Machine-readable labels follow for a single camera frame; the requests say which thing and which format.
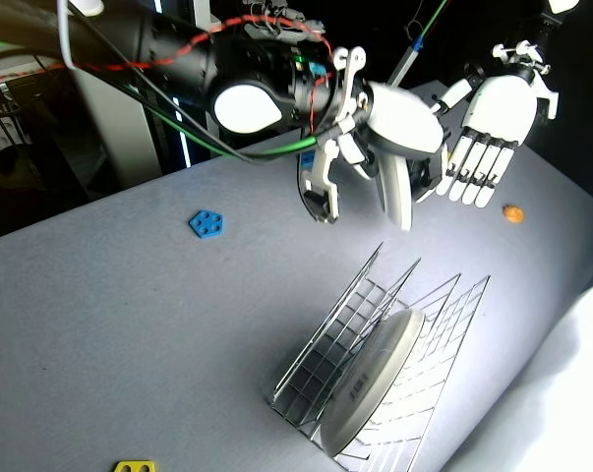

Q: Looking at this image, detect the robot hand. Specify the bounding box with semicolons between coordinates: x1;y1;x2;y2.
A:
429;61;541;208
337;81;449;206

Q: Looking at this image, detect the background white robot hand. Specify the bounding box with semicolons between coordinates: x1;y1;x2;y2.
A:
241;0;326;39

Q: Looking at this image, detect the blue pentagon block with holes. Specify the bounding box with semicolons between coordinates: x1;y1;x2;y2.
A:
188;209;226;241

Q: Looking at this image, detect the white cabinet with light strip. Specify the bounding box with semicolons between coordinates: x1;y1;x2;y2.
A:
72;0;213;176

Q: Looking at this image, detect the grey table cloth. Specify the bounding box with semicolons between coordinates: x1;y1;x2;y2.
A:
0;81;593;472

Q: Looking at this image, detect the yellow block with holes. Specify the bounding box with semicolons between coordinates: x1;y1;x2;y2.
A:
112;459;158;472

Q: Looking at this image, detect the white adapter with cable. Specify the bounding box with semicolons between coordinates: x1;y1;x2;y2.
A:
386;38;425;88

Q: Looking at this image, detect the green hanging cable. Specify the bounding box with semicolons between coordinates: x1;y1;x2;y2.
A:
420;0;449;40

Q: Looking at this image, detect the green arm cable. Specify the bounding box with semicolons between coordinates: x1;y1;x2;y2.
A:
0;38;320;163

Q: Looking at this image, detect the white wire dish rack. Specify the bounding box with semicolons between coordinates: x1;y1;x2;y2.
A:
268;241;492;472

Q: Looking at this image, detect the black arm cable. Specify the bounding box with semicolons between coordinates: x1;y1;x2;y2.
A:
67;0;258;163

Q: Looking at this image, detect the red twisted arm cable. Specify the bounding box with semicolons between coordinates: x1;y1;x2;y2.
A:
0;14;336;137

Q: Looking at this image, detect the white thin cable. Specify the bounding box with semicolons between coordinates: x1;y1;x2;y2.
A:
56;0;77;70

